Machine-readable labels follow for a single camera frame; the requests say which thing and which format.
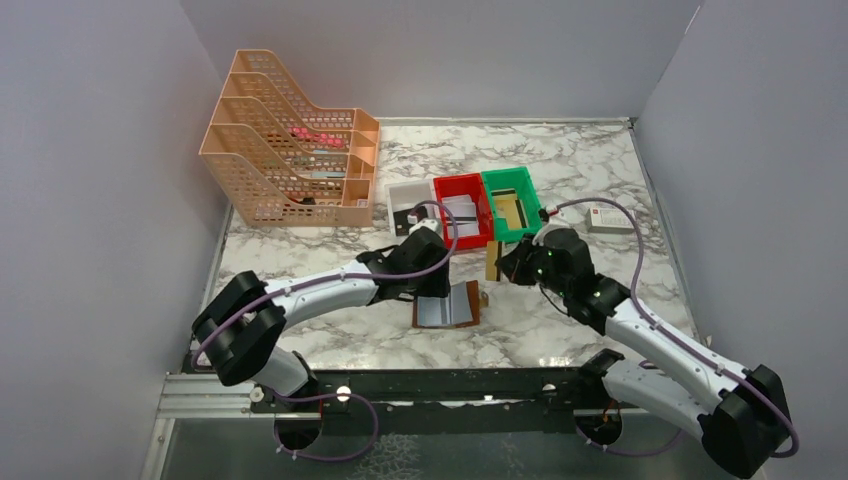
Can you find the gold credit card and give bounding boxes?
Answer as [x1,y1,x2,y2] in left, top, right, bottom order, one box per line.
[485,241,503,282]

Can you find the brown leather card holder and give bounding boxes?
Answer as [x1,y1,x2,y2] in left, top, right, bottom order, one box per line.
[412,281,489,330]

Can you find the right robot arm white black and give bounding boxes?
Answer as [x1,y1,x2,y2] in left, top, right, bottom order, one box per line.
[494,227,799,478]

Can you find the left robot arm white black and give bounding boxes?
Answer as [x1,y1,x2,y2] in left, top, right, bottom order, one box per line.
[191,228,451,398]

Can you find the black card in white bin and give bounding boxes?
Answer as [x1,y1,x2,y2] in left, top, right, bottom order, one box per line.
[392,209,419,236]

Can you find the white cards in red bin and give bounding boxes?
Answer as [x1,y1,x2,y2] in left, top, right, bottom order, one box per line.
[442,194,480,238]

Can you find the small white card box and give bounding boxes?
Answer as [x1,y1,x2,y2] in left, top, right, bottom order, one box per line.
[586,207,636,234]

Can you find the gold cards in green bin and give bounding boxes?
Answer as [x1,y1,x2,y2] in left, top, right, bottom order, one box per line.
[492,189,527,230]

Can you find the white plastic bin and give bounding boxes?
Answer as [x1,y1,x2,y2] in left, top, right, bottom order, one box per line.
[385,179,447,249]

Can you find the red plastic bin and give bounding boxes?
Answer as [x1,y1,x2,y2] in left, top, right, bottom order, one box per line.
[433,173,494,250]

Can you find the green plastic bin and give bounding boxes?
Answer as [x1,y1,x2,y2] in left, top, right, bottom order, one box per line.
[481,167,542,243]

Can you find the pink item in organizer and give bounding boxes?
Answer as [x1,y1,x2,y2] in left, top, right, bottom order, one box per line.
[289,127,344,150]

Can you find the peach plastic file organizer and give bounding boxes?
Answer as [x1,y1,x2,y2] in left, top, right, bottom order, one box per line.
[199,49,381,227]

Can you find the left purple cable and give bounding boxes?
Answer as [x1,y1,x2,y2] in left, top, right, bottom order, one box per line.
[190,199,460,369]

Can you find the purple cable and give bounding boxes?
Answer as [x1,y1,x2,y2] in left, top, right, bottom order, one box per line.
[539,197,800,460]
[190,199,460,369]

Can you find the black mounting rail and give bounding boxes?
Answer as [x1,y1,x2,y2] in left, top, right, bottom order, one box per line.
[250,367,611,436]

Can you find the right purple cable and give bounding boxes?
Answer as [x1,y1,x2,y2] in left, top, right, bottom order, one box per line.
[539,197,800,460]

